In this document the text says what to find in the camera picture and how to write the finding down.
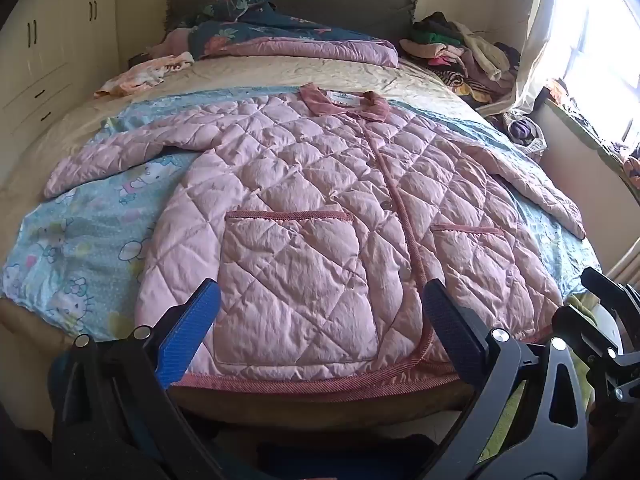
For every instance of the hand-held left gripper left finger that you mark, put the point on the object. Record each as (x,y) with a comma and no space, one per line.
(187,330)

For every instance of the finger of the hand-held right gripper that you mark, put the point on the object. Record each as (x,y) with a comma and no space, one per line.
(582,327)
(612,287)

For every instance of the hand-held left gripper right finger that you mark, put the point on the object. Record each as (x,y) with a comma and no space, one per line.
(452,325)

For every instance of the pink quilted jacket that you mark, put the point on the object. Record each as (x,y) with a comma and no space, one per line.
(310,185)

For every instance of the basket with dark clothes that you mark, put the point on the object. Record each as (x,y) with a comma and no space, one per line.
(522,130)

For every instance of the pile of mixed clothes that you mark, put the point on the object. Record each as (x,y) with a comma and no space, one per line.
(465,50)

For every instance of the blue cartoon printed blanket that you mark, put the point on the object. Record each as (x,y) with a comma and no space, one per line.
(90,230)

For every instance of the bright window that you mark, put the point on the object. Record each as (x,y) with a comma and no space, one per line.
(605,35)

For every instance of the peach floral cloth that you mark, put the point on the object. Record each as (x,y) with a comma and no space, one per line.
(145,72)

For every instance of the cream curtain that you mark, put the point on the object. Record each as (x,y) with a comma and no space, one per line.
(542,35)

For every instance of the bed with beige sheet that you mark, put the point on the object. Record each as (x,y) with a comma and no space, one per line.
(280,72)

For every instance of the plain pink cloth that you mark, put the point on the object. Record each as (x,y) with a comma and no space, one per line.
(172,42)

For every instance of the dark floral quilt purple lining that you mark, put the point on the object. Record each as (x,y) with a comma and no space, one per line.
(325,50)

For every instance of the cream wardrobe with drawers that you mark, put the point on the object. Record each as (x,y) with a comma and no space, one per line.
(55,50)

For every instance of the grey padded headboard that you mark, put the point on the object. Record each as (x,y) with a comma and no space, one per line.
(340,2)

